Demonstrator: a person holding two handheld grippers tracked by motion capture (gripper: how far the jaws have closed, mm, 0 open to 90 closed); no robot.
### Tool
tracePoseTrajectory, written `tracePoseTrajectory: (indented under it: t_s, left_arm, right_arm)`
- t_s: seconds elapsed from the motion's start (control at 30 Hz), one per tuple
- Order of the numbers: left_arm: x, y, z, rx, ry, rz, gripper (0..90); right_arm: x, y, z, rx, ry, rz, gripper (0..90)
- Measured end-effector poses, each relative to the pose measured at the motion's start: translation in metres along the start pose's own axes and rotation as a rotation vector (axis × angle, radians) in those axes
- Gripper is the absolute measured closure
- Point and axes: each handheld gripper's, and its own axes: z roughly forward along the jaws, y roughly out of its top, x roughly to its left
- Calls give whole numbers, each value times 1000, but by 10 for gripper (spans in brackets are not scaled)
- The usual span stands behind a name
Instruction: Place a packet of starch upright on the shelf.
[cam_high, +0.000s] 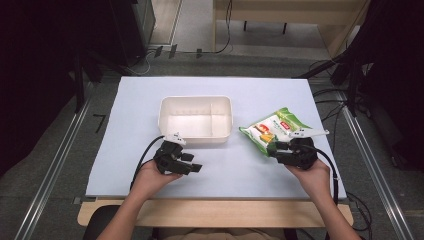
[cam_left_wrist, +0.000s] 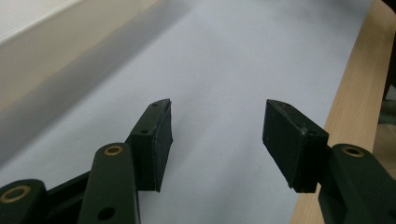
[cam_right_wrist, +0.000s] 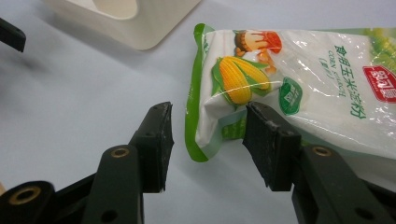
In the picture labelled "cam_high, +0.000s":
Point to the person's left hand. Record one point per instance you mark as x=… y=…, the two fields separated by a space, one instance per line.
x=151 y=181

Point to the person's right hand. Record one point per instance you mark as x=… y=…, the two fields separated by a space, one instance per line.
x=311 y=180

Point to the light wooden bench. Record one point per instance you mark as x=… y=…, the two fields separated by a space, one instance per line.
x=286 y=10

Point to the green snack bag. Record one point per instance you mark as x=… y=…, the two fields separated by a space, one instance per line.
x=271 y=128

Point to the black chair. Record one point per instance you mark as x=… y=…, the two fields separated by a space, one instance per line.
x=100 y=218

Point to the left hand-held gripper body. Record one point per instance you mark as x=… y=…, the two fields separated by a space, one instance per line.
x=168 y=156

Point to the white plastic container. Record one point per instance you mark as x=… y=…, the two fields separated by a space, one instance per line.
x=195 y=120

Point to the black stand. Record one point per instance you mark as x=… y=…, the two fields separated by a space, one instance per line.
x=343 y=73

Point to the black cabinet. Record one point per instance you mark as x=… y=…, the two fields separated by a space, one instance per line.
x=131 y=23

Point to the metal floor rail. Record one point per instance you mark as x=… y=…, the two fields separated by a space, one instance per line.
x=376 y=180
x=50 y=180

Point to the black curtain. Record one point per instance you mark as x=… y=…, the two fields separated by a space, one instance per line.
x=396 y=66
x=33 y=66

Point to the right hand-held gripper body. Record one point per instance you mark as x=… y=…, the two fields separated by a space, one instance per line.
x=300 y=155

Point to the wooden table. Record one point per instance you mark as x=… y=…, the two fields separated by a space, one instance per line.
x=216 y=213

